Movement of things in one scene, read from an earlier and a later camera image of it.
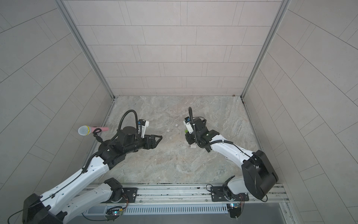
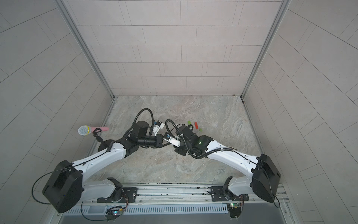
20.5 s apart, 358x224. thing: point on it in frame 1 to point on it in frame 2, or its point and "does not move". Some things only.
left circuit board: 113,213 does not move
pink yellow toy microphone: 86,130 does not move
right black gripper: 188,136 to 179,150
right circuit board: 235,210 does not move
